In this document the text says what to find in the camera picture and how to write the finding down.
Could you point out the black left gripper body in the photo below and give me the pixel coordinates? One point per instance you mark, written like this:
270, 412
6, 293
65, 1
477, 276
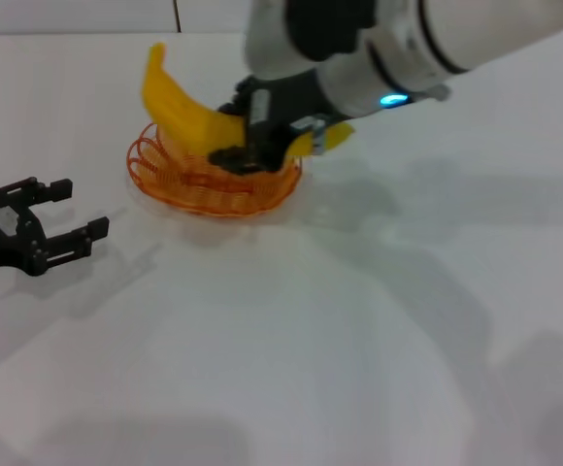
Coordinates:
0, 238

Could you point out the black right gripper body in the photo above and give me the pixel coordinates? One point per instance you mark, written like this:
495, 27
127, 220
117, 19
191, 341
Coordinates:
286, 102

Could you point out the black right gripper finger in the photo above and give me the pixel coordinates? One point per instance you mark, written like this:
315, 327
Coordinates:
235, 159
233, 108

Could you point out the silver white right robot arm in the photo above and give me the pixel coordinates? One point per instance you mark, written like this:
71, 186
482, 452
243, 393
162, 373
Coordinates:
407, 43

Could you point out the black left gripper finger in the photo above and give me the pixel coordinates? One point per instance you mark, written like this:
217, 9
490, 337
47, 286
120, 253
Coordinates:
29, 191
68, 242

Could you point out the yellow plastic banana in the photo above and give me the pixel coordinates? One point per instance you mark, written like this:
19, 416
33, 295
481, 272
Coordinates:
184, 116

